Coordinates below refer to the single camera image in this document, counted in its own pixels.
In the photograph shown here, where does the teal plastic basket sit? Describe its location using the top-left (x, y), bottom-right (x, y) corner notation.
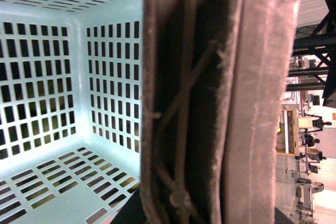
top-left (1, 0), bottom-right (143, 223)

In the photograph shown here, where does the black metal truss frame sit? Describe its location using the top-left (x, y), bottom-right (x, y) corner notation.
top-left (286, 0), bottom-right (335, 108)

